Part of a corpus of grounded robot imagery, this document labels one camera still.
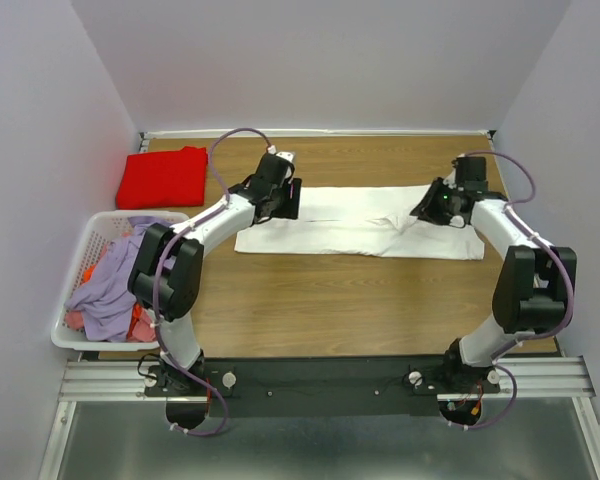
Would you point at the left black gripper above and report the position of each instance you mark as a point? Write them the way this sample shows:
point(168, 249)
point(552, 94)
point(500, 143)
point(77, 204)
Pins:
point(291, 205)

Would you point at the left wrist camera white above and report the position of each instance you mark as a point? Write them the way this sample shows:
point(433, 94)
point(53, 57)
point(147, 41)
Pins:
point(285, 155)

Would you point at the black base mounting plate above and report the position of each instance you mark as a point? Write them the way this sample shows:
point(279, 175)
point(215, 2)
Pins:
point(318, 386)

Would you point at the folded red t-shirt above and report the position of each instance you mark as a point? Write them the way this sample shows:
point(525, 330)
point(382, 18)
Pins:
point(175, 178)

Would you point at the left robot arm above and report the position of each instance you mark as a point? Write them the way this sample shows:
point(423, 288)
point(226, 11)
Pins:
point(167, 272)

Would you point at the orange pink garment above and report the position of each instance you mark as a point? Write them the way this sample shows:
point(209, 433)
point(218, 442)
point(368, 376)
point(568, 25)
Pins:
point(105, 310)

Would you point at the white t-shirt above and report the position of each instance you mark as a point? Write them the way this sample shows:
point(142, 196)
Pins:
point(371, 221)

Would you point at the white plastic laundry basket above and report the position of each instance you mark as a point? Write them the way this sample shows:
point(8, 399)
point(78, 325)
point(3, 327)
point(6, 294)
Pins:
point(100, 230)

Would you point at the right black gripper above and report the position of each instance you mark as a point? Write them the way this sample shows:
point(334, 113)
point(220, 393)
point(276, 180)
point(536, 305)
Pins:
point(424, 211)

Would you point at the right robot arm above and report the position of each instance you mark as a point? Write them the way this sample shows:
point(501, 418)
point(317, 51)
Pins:
point(535, 291)

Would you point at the lavender t-shirt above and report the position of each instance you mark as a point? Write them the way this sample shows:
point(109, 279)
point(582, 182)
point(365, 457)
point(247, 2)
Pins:
point(121, 252)

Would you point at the aluminium rail frame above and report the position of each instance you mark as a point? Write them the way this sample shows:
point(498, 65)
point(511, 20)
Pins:
point(539, 425)

